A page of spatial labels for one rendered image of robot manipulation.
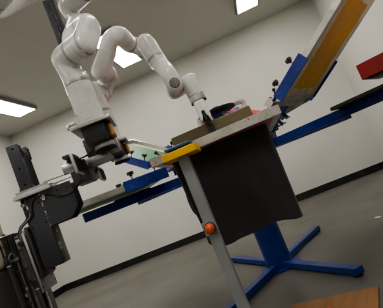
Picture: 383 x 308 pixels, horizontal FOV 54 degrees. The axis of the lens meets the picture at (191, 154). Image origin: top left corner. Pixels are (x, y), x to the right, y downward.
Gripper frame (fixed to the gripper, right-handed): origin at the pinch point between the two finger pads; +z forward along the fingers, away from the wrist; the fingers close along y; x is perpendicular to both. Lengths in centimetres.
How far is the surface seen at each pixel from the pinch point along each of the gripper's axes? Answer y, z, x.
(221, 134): 12.9, 4.6, 3.3
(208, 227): 35, 35, -14
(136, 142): -214, -60, -90
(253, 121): 12.9, 5.9, 17.3
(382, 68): -50, 2, 96
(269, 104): -78, -12, 36
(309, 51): -59, -27, 68
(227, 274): 31, 53, -16
